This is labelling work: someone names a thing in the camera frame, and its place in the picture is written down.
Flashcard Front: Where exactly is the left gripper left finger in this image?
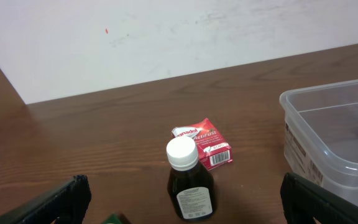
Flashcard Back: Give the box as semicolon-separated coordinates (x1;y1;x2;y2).
0;175;91;224

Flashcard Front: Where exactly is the green square box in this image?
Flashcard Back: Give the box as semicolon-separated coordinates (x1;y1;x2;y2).
101;213;131;224

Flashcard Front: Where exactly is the dark brown medicine bottle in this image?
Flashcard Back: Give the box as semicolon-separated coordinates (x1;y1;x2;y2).
166;136;217;222

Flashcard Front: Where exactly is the clear plastic container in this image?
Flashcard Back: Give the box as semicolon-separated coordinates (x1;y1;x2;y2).
279;80;358;206

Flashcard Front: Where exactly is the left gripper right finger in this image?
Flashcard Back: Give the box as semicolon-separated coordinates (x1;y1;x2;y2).
280;172;358;224

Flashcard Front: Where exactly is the red Panadol sachet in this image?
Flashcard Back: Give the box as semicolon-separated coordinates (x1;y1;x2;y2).
172;118;233;170

